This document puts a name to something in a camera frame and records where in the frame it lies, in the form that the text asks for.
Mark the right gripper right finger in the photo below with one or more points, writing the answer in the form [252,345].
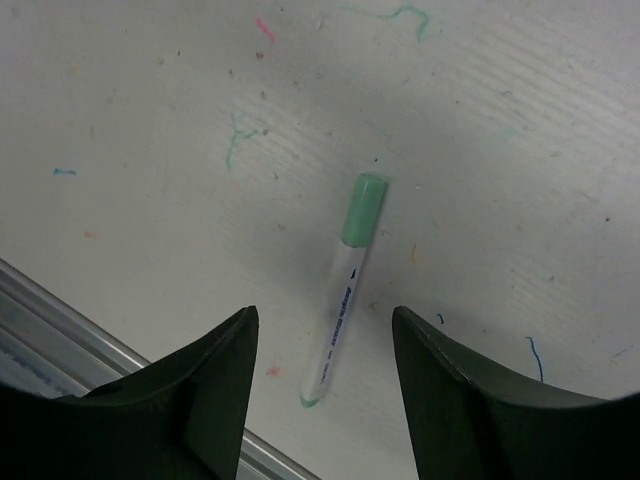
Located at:
[470,417]

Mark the green capped pen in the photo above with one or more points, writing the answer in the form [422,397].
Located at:
[356,236]

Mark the aluminium rail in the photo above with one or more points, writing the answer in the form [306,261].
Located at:
[51,350]

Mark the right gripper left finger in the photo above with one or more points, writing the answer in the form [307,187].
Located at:
[181,417]

